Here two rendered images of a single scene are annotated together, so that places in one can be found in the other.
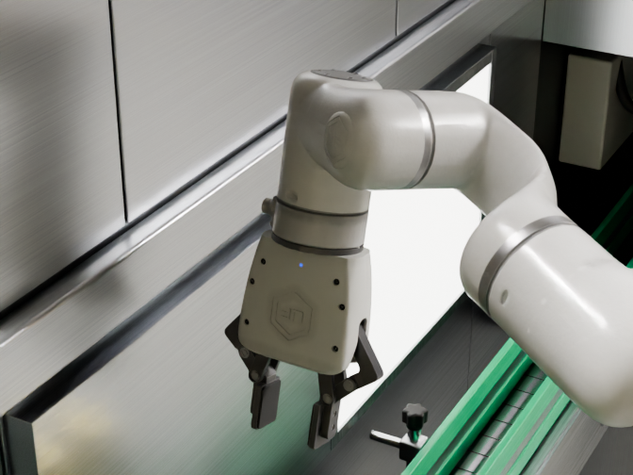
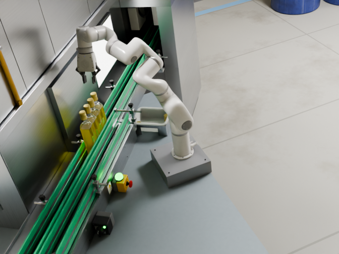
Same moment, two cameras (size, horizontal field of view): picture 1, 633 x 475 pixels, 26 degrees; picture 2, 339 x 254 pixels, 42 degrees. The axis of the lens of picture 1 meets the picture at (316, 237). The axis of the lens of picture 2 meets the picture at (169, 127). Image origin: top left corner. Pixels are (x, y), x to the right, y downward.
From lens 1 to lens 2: 1.31 m
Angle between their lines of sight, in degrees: 13
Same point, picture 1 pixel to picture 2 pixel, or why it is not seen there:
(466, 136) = (103, 31)
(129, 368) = (62, 78)
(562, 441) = not seen: hidden behind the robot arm
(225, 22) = (62, 21)
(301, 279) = (85, 58)
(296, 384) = (89, 79)
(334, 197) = (86, 45)
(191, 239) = (66, 57)
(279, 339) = (83, 68)
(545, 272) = (115, 47)
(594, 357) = (123, 56)
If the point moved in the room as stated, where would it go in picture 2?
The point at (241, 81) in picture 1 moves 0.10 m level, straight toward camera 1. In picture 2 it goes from (67, 30) to (69, 37)
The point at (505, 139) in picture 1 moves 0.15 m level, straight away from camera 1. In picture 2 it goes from (108, 30) to (108, 18)
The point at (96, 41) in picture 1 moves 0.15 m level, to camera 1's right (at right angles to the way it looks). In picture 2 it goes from (45, 29) to (74, 23)
